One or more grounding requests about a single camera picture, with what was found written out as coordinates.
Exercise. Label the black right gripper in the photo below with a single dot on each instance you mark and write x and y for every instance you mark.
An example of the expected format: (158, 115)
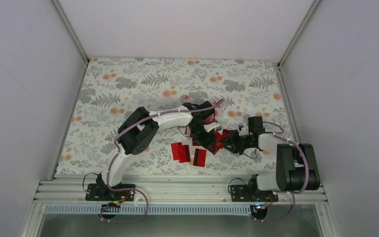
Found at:
(231, 142)

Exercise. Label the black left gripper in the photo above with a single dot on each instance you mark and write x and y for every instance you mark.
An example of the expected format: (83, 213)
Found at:
(209, 135)

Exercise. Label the red VIP card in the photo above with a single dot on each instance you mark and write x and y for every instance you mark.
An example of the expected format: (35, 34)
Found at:
(218, 142)

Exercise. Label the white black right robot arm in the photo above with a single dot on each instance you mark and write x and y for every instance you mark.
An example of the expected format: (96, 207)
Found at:
(296, 167)

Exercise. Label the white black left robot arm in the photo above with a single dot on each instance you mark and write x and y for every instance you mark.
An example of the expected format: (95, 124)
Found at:
(139, 129)

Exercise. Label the red card pile centre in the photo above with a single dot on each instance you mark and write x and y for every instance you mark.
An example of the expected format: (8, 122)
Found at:
(217, 121)

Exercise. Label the red card front middle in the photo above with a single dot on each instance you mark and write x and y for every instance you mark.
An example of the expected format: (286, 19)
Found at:
(184, 154)

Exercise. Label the red card front left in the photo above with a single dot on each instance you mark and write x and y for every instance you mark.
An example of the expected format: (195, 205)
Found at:
(175, 150)

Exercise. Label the red card front bottom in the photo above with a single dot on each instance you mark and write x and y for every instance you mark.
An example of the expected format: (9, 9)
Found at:
(199, 158)

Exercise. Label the floral patterned table cloth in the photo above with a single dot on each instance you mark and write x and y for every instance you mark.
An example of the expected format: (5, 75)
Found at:
(114, 87)

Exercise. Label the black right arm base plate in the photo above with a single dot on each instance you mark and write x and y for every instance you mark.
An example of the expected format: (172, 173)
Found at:
(245, 193)

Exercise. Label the aluminium right corner post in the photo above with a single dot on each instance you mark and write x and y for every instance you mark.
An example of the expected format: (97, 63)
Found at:
(304, 23)

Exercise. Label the aluminium corner post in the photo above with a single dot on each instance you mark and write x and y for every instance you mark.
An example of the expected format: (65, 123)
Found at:
(304, 23)
(70, 30)

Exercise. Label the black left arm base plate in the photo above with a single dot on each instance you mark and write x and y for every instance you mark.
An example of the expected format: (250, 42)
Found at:
(95, 193)

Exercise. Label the aluminium front rail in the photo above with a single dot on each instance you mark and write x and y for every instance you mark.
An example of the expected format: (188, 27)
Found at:
(159, 189)

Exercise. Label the grey slotted cable duct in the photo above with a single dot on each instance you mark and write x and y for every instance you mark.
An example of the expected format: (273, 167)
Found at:
(153, 209)

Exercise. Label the aluminium left corner post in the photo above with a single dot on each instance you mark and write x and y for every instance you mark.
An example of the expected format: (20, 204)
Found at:
(70, 30)

